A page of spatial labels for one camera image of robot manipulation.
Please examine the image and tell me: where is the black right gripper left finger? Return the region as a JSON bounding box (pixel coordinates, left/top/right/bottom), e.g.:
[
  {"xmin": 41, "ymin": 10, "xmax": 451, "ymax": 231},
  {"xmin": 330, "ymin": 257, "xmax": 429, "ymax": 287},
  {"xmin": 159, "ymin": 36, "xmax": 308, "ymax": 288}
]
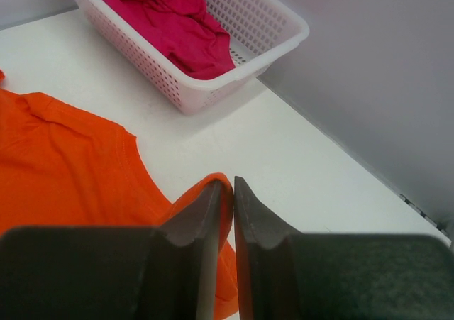
[{"xmin": 155, "ymin": 180, "xmax": 221, "ymax": 319}]

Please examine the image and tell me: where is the magenta crumpled t-shirt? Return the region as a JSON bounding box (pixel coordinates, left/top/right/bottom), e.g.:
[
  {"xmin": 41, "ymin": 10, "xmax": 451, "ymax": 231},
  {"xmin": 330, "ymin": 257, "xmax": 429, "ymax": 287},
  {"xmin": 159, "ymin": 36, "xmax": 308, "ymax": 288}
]
[{"xmin": 103, "ymin": 0, "xmax": 235, "ymax": 80}]

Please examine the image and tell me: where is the white plastic basket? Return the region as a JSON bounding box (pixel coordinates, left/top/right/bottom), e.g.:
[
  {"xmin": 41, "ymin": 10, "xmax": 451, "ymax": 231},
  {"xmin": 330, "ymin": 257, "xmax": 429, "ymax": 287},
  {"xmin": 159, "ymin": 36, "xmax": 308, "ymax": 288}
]
[{"xmin": 75, "ymin": 0, "xmax": 309, "ymax": 115}]

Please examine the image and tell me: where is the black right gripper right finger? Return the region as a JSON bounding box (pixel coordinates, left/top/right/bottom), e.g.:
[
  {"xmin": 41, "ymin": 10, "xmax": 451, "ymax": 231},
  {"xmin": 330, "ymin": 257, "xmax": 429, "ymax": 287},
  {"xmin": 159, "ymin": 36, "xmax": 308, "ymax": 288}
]
[{"xmin": 234, "ymin": 177, "xmax": 301, "ymax": 319}]

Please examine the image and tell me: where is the orange t-shirt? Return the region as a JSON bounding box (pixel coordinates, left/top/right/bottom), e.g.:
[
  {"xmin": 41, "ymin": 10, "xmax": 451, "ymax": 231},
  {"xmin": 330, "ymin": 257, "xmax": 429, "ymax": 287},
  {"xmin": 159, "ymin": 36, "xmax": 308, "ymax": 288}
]
[{"xmin": 1, "ymin": 89, "xmax": 239, "ymax": 319}]

